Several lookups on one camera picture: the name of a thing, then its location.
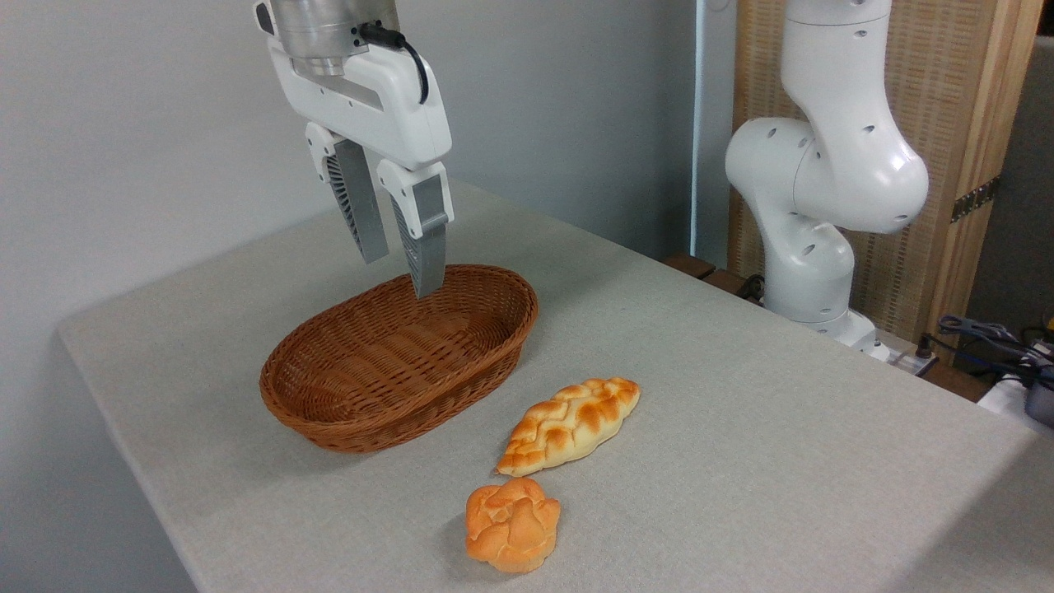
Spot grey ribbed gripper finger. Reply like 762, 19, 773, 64
376, 160, 455, 299
305, 122, 390, 265

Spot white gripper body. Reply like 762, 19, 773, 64
267, 37, 454, 172

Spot brown oval wicker basket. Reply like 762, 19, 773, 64
259, 264, 539, 454

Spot blue and black cable bundle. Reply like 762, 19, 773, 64
937, 315, 1054, 388

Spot metal screen hinge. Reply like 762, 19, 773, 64
951, 175, 1001, 223

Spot long braided bread loaf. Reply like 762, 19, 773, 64
495, 377, 641, 478

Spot wooden woven folding screen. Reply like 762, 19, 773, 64
729, 0, 1045, 347

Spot grey partition panel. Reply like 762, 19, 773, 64
963, 37, 1054, 330

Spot brown wooden base board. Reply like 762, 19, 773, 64
665, 253, 763, 302

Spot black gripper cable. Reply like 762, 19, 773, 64
359, 22, 431, 105

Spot round knotted bread roll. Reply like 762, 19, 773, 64
465, 477, 562, 574

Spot grey tablecloth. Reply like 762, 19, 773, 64
56, 180, 1054, 593

